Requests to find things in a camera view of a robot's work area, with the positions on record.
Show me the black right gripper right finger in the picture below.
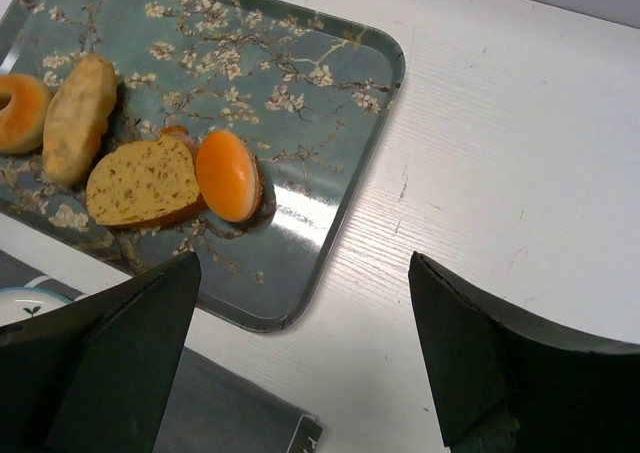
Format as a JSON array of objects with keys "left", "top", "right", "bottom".
[{"left": 408, "top": 253, "right": 639, "bottom": 452}]

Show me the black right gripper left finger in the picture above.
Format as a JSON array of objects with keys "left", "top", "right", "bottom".
[{"left": 1, "top": 253, "right": 201, "bottom": 452}]

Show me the orange ring donut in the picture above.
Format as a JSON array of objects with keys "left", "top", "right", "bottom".
[{"left": 1, "top": 73, "right": 53, "bottom": 154}]

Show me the speckled bread slice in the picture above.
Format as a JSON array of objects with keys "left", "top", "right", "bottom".
[{"left": 86, "top": 126, "right": 206, "bottom": 228}]

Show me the long yellow bread roll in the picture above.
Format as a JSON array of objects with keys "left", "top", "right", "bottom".
[{"left": 42, "top": 54, "right": 118, "bottom": 185}]

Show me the white strawberry plate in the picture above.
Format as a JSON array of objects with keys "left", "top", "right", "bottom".
[{"left": 0, "top": 287, "right": 71, "bottom": 326}]

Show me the grey striped placemat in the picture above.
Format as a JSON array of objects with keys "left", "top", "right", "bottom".
[{"left": 1, "top": 255, "right": 323, "bottom": 452}]

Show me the round orange bun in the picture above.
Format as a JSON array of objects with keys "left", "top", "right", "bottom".
[{"left": 196, "top": 130, "right": 263, "bottom": 223}]

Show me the floral blue serving tray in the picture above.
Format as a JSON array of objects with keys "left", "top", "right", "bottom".
[{"left": 1, "top": 0, "right": 405, "bottom": 333}]

